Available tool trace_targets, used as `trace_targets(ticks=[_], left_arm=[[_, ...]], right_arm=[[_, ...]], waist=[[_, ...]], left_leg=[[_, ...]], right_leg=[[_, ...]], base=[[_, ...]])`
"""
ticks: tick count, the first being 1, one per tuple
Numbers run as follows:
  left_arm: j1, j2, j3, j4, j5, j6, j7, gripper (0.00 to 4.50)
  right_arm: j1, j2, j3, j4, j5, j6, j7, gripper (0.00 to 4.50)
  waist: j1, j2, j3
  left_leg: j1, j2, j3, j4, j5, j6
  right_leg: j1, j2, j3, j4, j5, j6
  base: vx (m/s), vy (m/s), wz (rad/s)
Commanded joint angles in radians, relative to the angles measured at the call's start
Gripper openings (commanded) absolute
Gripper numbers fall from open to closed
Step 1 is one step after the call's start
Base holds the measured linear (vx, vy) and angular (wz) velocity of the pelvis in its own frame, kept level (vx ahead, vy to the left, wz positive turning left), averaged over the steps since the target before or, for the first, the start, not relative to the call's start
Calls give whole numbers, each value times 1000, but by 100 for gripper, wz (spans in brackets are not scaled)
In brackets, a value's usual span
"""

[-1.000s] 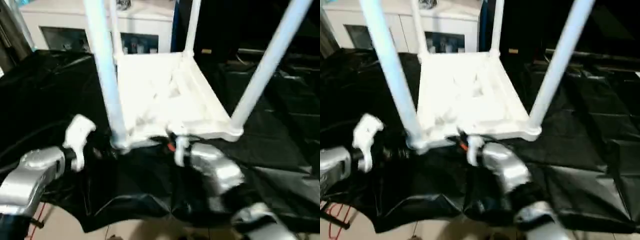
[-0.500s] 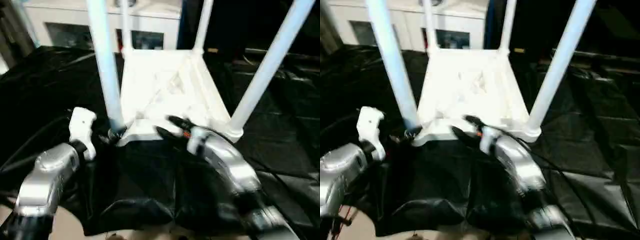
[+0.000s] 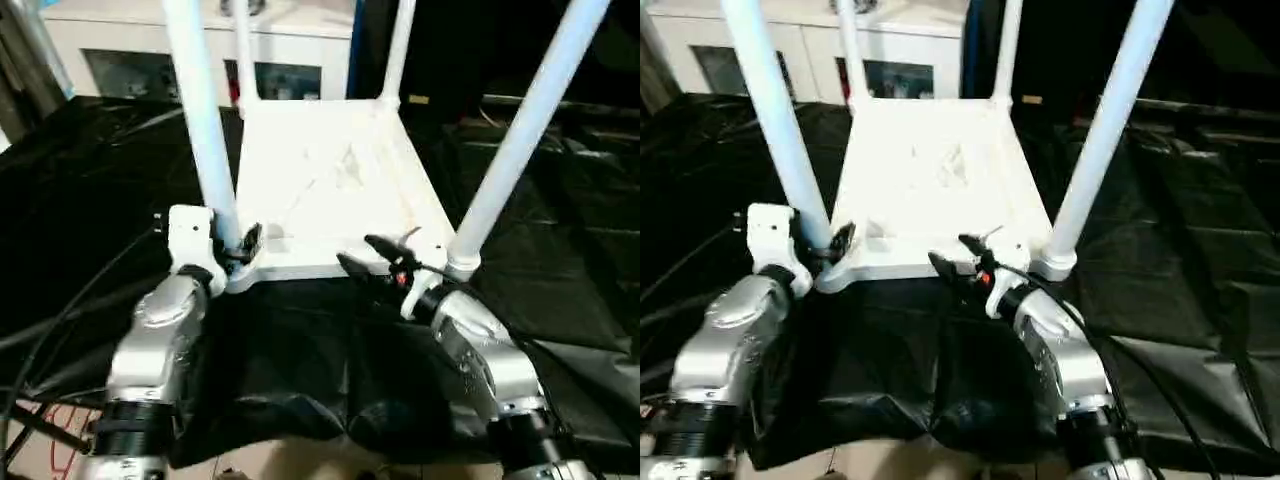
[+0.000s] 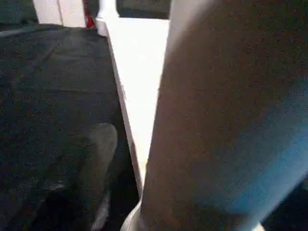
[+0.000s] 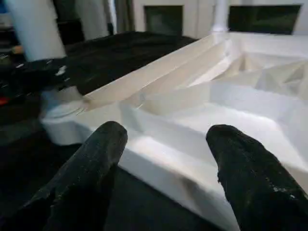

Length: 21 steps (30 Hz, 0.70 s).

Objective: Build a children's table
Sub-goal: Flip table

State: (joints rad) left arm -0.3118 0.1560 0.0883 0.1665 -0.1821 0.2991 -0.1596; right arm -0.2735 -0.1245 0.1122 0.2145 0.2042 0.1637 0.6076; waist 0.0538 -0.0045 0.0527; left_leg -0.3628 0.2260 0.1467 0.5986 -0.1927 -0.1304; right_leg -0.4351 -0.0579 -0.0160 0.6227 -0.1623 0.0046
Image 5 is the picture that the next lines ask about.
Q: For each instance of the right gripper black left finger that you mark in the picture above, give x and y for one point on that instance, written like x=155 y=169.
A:
x=77 y=187

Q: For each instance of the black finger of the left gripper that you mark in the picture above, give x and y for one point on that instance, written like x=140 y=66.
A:
x=48 y=76

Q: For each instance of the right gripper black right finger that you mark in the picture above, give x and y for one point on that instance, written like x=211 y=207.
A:
x=260 y=183

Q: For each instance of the white plastic table top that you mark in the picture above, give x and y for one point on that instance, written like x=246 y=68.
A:
x=216 y=110

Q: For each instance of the black plastic mat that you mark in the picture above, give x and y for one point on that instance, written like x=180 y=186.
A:
x=120 y=53

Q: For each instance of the grey curtain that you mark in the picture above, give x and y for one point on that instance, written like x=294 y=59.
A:
x=123 y=14

